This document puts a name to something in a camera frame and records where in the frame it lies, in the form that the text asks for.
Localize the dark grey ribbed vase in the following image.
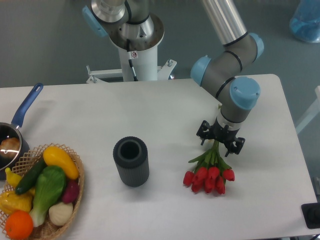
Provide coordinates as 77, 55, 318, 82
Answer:
113, 136, 150, 187

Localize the orange fruit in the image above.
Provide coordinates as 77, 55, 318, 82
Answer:
5, 210, 34, 240

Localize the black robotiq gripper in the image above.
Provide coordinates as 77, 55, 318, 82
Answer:
196, 118, 246, 157

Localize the black device at edge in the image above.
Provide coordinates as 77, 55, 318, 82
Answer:
301, 202, 320, 229

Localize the yellow squash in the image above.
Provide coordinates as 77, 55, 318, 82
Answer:
43, 146, 80, 180

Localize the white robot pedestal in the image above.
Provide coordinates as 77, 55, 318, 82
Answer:
85, 37, 209, 84

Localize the white garlic bulb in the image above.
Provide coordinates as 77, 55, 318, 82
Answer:
48, 202, 73, 226

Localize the woven wicker basket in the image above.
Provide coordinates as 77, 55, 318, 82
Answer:
12, 143, 85, 240

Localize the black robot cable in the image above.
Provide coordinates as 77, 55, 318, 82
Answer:
125, 38, 139, 82

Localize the white frame right edge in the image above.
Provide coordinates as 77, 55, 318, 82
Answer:
295, 85, 320, 135

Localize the browned bread roll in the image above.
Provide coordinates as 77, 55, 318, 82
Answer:
0, 137, 20, 160

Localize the red tulip bouquet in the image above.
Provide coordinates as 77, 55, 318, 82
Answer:
182, 140, 235, 195

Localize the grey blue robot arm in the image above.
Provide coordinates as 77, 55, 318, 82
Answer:
82, 0, 264, 154

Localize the dark green cucumber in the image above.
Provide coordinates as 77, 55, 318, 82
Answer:
15, 158, 47, 195

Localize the purple red radish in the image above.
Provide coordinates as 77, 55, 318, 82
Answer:
61, 180, 80, 204

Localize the blue translucent bag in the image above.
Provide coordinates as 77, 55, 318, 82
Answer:
289, 0, 320, 43

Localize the green bok choy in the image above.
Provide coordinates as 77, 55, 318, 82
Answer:
29, 165, 67, 228

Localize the blue handled saucepan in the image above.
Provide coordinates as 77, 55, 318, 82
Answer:
0, 83, 44, 181

